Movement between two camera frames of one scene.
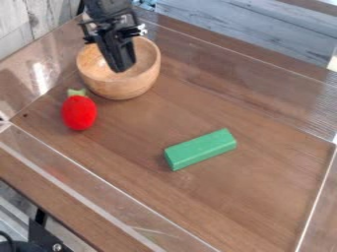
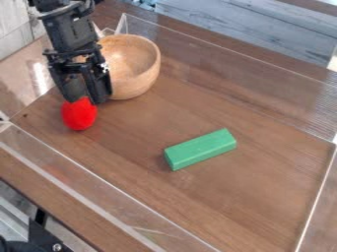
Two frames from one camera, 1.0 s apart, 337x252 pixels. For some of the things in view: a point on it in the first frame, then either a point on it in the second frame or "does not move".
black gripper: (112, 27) -> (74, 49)
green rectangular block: (201, 150) does not move
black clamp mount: (42, 239) does not move
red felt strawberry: (80, 110) does not move
